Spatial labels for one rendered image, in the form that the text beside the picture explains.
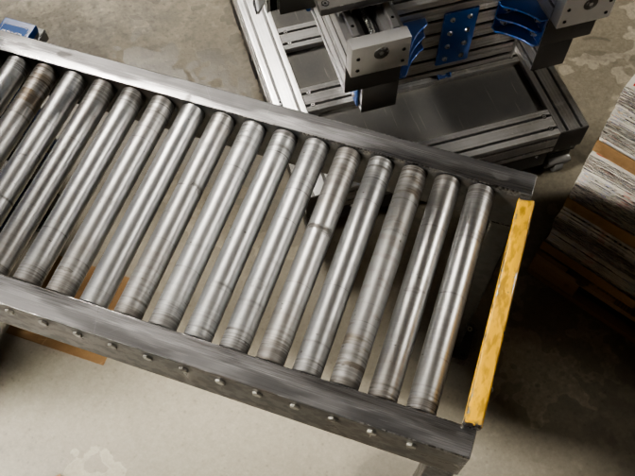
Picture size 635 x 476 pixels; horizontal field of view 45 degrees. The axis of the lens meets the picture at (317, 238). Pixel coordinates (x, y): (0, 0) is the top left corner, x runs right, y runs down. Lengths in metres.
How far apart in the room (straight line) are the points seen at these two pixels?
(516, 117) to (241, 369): 1.31
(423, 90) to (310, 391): 1.29
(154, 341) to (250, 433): 0.81
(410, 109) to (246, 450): 1.07
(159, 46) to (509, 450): 1.73
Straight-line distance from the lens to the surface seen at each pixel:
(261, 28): 2.45
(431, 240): 1.36
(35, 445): 2.17
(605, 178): 1.83
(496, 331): 1.29
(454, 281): 1.33
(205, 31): 2.78
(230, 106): 1.52
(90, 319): 1.34
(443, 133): 2.24
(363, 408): 1.23
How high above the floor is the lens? 1.98
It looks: 61 degrees down
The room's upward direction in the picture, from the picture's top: straight up
